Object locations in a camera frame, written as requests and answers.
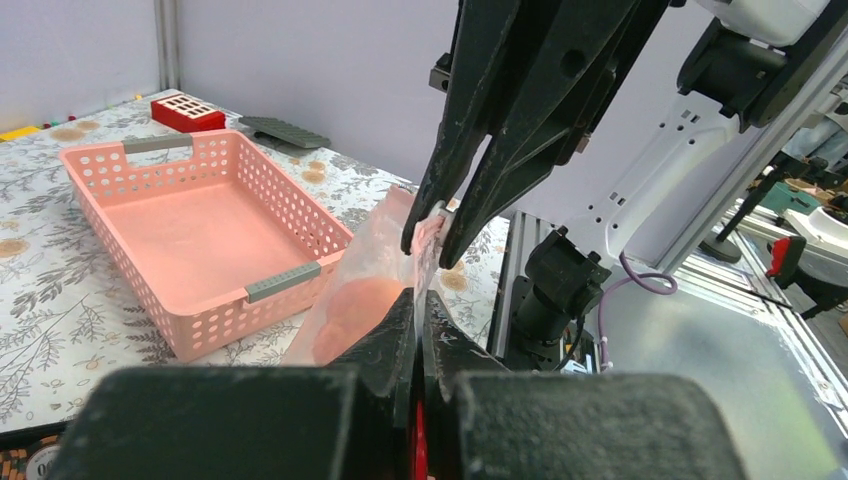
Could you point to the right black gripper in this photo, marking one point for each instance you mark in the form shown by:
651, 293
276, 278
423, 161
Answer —
525, 82

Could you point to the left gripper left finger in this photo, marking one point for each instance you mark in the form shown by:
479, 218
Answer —
351, 419

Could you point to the clear zip top bag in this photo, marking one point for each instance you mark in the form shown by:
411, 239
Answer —
375, 251

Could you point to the red toy window block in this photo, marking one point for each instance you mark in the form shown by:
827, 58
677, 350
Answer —
186, 114

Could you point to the grey building baseplate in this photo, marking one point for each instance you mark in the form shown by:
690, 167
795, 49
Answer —
282, 136

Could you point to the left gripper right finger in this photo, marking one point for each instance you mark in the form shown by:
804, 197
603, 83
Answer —
484, 421

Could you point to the yellow brick back edge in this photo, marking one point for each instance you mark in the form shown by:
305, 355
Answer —
18, 133

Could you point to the orange toy peach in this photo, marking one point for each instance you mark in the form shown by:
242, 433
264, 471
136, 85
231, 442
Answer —
353, 311

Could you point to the floral tablecloth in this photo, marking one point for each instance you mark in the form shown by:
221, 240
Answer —
68, 318

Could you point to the black poker chip case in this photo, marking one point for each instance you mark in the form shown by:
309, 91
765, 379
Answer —
32, 462

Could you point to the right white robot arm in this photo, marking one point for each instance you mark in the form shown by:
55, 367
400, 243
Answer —
745, 69

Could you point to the pink plastic basket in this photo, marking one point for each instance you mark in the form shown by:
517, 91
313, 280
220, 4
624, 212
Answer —
215, 239

